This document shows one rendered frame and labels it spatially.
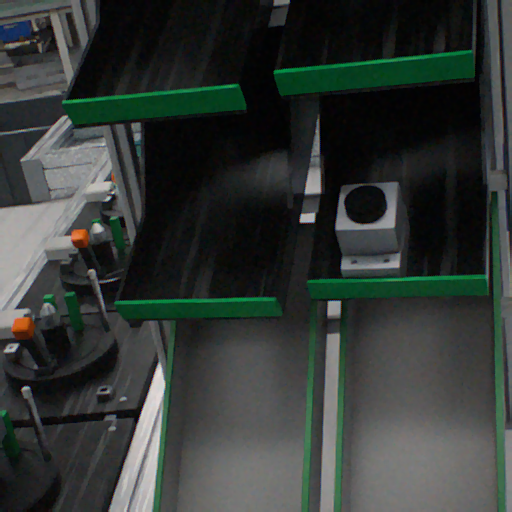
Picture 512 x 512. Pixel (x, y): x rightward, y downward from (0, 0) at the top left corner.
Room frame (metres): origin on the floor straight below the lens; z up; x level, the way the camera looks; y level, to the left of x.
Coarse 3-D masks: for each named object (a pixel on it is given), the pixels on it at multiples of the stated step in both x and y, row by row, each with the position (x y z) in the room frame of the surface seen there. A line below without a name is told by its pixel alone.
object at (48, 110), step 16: (48, 96) 3.06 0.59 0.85; (0, 112) 3.09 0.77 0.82; (16, 112) 3.08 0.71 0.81; (32, 112) 3.07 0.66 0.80; (48, 112) 3.06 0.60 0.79; (64, 112) 3.05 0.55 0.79; (0, 128) 3.09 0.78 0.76; (16, 128) 3.08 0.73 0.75; (32, 128) 2.66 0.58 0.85; (48, 128) 2.64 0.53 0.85; (0, 144) 2.67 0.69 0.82; (16, 144) 2.66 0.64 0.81; (32, 144) 2.66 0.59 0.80; (0, 160) 2.66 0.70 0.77; (16, 160) 2.67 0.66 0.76; (0, 176) 2.68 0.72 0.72; (16, 176) 2.67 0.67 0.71; (0, 192) 2.68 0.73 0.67; (16, 192) 2.67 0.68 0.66
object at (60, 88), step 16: (0, 0) 5.94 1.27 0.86; (16, 0) 5.87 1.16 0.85; (32, 0) 5.87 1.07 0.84; (48, 0) 5.90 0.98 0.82; (64, 0) 5.76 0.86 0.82; (0, 16) 5.73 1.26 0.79; (16, 16) 5.78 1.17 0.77; (32, 16) 5.79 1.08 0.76; (64, 48) 5.78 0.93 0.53; (64, 64) 5.78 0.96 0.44; (0, 80) 6.41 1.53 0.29; (0, 96) 5.88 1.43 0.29; (16, 96) 5.80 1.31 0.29; (32, 96) 5.78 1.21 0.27
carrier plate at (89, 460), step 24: (24, 432) 0.85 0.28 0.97; (48, 432) 0.84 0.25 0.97; (72, 432) 0.83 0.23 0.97; (96, 432) 0.82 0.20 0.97; (120, 432) 0.81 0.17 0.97; (72, 456) 0.78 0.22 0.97; (96, 456) 0.78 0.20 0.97; (120, 456) 0.77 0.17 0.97; (72, 480) 0.74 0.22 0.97; (96, 480) 0.74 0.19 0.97; (72, 504) 0.71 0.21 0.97; (96, 504) 0.70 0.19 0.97
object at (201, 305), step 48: (144, 144) 0.73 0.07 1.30; (192, 144) 0.80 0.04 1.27; (240, 144) 0.78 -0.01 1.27; (288, 144) 0.69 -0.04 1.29; (144, 192) 0.71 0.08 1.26; (192, 192) 0.74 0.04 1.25; (240, 192) 0.72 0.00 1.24; (288, 192) 0.67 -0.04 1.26; (144, 240) 0.69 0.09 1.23; (192, 240) 0.69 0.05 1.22; (240, 240) 0.68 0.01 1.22; (288, 240) 0.64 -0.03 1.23; (144, 288) 0.66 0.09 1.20; (192, 288) 0.64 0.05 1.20; (240, 288) 0.63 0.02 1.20
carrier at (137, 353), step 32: (96, 288) 1.01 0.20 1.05; (0, 320) 1.09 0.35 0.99; (64, 320) 1.10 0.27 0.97; (96, 320) 1.08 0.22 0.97; (0, 352) 1.04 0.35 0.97; (64, 352) 0.97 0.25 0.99; (96, 352) 0.96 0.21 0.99; (128, 352) 0.98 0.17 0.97; (0, 384) 0.96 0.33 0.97; (32, 384) 0.92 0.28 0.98; (64, 384) 0.92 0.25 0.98; (96, 384) 0.92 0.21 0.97; (128, 384) 0.91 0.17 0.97; (64, 416) 0.86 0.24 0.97; (96, 416) 0.86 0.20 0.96; (128, 416) 0.85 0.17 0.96
